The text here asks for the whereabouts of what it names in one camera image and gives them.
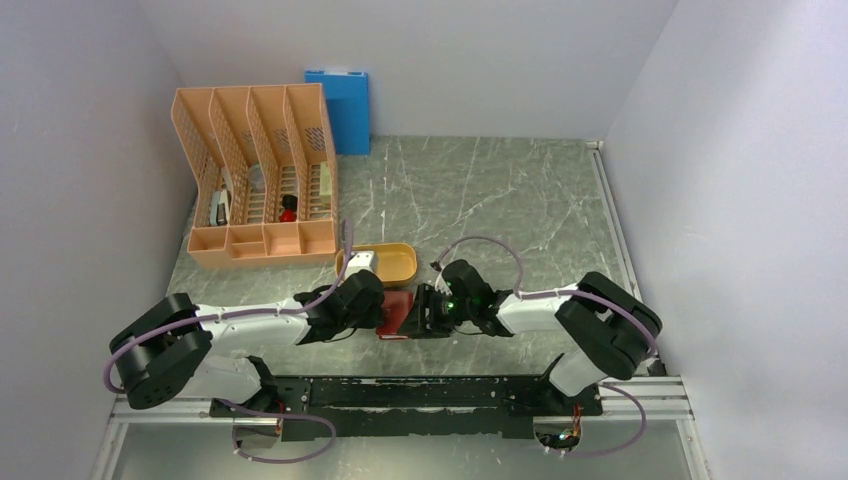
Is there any beige eraser block in organizer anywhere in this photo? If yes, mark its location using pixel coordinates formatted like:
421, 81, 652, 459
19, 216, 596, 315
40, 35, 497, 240
319, 162, 333, 204

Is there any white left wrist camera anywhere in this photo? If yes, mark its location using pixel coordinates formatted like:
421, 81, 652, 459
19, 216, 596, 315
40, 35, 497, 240
345, 250, 378, 275

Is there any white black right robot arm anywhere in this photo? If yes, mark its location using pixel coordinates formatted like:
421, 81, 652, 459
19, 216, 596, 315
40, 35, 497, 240
394, 260, 663, 414

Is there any yellow oval tray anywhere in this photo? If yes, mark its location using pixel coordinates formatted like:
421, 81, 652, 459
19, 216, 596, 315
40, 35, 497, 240
335, 243, 418, 288

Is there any red leather card holder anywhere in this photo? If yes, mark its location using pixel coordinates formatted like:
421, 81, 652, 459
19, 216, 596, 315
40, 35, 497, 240
375, 290, 414, 340

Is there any blue plastic box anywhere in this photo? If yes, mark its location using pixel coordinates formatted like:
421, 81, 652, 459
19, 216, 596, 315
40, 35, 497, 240
304, 70, 371, 156

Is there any black red item in organizer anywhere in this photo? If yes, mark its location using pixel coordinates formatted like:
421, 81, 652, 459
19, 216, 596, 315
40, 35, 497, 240
279, 194, 298, 223

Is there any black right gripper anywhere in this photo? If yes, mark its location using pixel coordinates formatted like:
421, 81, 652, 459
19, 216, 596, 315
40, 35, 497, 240
397, 282, 475, 339

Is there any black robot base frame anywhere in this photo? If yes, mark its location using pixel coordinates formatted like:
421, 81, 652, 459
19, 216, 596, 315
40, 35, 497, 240
245, 375, 603, 439

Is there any white stapler in organizer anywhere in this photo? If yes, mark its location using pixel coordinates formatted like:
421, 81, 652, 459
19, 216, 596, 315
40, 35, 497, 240
208, 189, 230, 226

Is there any orange plastic file organizer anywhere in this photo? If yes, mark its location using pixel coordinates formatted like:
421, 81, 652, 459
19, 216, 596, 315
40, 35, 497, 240
171, 83, 340, 269

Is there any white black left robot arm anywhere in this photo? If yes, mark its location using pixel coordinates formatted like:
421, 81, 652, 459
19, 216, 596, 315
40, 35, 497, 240
104, 271, 385, 416

